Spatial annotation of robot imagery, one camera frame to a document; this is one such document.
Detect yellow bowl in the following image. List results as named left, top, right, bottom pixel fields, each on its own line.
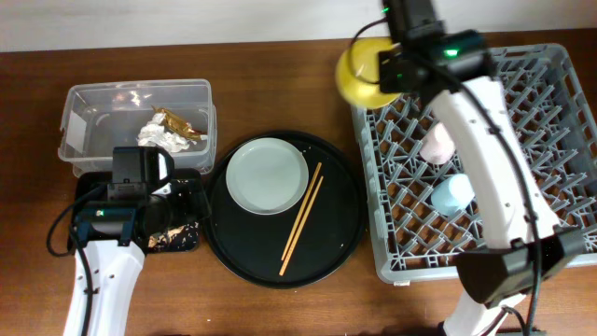
left=335, top=37, right=400, bottom=109

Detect pink cup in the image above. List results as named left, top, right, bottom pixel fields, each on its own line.
left=420, top=122, right=456, bottom=165

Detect blue cup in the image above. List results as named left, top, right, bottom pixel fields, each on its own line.
left=431, top=174, right=475, bottom=217

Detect grey plate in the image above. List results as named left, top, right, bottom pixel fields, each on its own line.
left=225, top=137, right=310, bottom=216

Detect wooden chopstick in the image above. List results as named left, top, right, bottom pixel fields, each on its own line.
left=281, top=162, right=322, bottom=260
left=279, top=176, right=324, bottom=276

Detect golden wrapper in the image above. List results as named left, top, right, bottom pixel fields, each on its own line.
left=153, top=106, right=208, bottom=141

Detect white tissue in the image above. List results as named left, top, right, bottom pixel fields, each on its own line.
left=137, top=113, right=191, bottom=153

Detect food scraps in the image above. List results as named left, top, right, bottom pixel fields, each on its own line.
left=147, top=224, right=200, bottom=252

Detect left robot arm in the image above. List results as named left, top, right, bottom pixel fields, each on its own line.
left=64, top=147, right=211, bottom=335

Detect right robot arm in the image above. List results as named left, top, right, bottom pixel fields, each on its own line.
left=378, top=0, right=585, bottom=335

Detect grey dishwasher rack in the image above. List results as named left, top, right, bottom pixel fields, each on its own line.
left=352, top=44, right=596, bottom=286

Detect round black tray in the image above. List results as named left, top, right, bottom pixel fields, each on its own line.
left=202, top=131, right=368, bottom=288

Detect clear plastic bin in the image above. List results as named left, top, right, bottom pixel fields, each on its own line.
left=58, top=78, right=217, bottom=177

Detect black rectangular tray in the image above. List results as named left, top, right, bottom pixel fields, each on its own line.
left=71, top=169, right=211, bottom=255

